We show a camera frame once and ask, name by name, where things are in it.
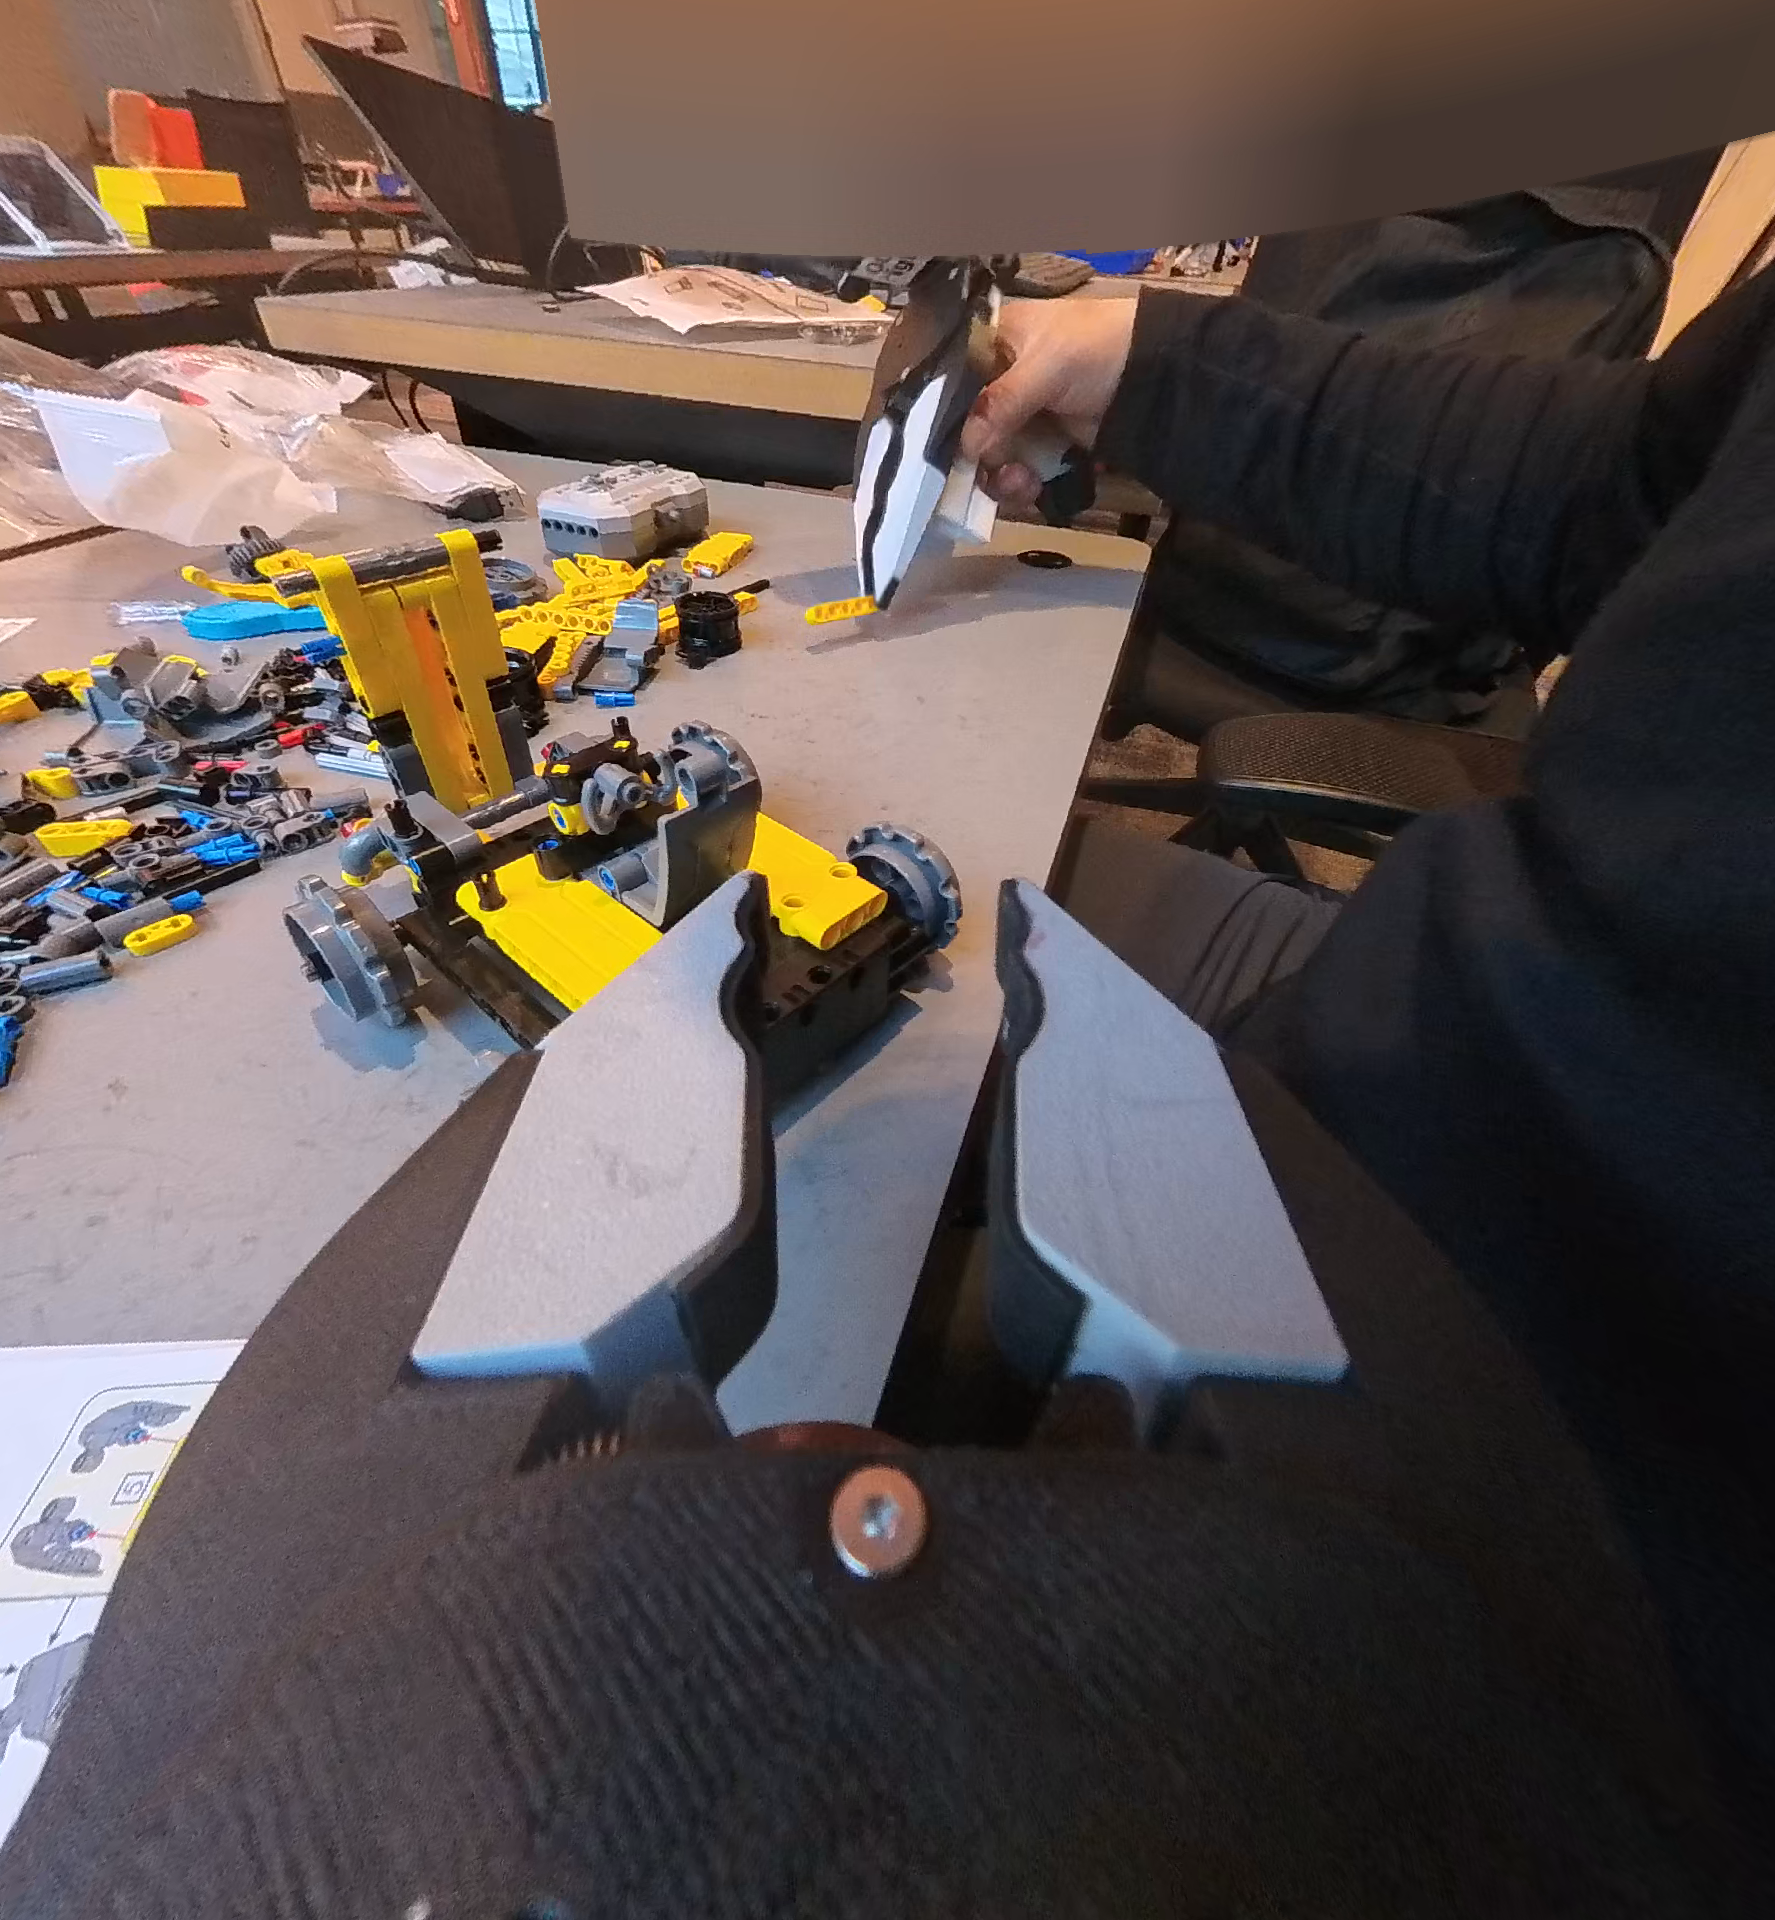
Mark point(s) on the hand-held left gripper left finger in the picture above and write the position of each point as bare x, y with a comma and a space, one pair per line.
602, 1183

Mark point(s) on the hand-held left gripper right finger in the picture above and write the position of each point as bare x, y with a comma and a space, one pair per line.
1172, 1183

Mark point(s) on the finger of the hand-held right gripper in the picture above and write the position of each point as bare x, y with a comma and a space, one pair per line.
870, 494
935, 480

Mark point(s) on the short yellow holed beam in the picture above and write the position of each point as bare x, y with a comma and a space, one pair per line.
843, 607

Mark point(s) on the yellow toy vehicle assembly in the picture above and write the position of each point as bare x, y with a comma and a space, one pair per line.
573, 931

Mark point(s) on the short black holed beam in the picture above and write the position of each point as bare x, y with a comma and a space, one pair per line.
618, 738

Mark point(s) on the dark grey claw connector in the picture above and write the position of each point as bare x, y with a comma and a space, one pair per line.
625, 787

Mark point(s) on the grey desk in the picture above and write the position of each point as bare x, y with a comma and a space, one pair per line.
152, 1170

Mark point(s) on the person's right hand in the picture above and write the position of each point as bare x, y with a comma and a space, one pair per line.
1069, 375

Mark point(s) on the yellow motor block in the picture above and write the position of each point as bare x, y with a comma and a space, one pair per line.
718, 554

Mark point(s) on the black spoked wheel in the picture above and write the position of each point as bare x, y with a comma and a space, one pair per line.
711, 622

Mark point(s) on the printed paper sheet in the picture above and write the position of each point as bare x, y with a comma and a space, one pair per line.
722, 301

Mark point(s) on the grey battery box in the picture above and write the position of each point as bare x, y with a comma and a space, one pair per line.
618, 504

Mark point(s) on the person's leg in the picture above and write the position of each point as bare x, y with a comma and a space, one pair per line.
1187, 931

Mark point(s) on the grey digger bucket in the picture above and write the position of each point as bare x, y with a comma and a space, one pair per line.
632, 653

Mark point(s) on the pile of yellow building pieces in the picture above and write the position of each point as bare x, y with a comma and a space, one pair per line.
587, 593

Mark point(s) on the yellow edged table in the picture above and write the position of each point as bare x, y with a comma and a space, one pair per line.
528, 338

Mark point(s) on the window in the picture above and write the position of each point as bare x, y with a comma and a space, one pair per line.
516, 53

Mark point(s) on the pile of mixed small pieces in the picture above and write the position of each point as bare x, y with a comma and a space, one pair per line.
108, 841

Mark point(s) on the light blue panel piece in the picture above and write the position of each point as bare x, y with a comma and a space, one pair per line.
250, 618

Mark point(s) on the white paper booklet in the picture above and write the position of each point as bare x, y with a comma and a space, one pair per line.
17, 1440

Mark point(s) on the clear plastic bags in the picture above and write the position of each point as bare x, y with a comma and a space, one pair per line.
152, 449

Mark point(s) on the yellow bin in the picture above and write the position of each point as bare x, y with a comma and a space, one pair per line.
168, 192

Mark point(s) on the orange bin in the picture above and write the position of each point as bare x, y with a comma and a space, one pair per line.
152, 126

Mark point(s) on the clear acrylic stand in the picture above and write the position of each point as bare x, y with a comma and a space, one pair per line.
17, 189

